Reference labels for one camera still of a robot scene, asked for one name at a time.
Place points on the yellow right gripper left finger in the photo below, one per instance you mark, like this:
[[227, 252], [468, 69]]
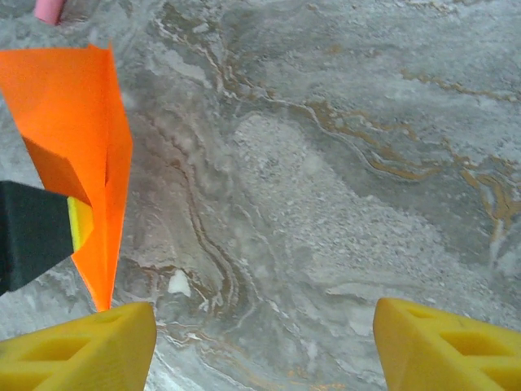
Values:
[[81, 354]]

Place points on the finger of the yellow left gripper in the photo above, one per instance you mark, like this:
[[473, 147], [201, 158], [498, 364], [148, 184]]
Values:
[[32, 232]]

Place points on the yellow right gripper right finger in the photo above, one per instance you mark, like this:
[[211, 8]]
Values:
[[447, 350]]

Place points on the pink toy microphone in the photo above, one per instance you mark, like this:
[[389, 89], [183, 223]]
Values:
[[49, 10]]

